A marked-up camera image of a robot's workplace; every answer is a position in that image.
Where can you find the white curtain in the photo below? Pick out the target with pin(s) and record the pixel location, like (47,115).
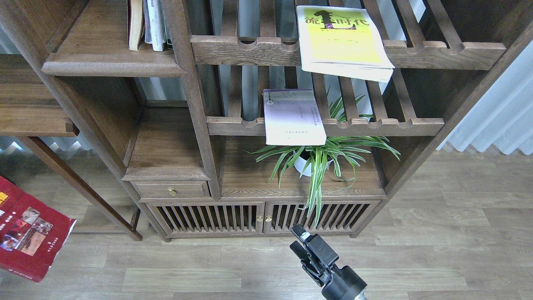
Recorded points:
(503,118)

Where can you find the wooden side shelf unit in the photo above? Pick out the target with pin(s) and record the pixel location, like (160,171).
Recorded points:
(30,173)

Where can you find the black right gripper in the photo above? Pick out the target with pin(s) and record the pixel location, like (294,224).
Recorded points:
(318,260)

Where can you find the green spine upright book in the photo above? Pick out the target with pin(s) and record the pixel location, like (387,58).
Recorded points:
(168,38)

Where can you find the brass drawer knob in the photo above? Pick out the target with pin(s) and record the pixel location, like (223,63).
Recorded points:
(172,191)

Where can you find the red cover book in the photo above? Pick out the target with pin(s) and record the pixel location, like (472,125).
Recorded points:
(31,233)

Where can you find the white plant pot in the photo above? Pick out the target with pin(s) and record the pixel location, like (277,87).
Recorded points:
(302,160)

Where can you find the dark wooden bookshelf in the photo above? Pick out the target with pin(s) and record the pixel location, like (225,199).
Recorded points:
(188,118)

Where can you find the pale purple book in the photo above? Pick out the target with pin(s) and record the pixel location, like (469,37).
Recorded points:
(292,118)

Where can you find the green spider plant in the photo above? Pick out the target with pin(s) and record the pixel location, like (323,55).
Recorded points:
(348,148)

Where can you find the yellow cover book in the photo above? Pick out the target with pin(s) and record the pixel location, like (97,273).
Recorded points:
(342,42)

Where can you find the tan spine upright book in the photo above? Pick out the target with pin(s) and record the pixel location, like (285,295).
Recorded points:
(135,24)

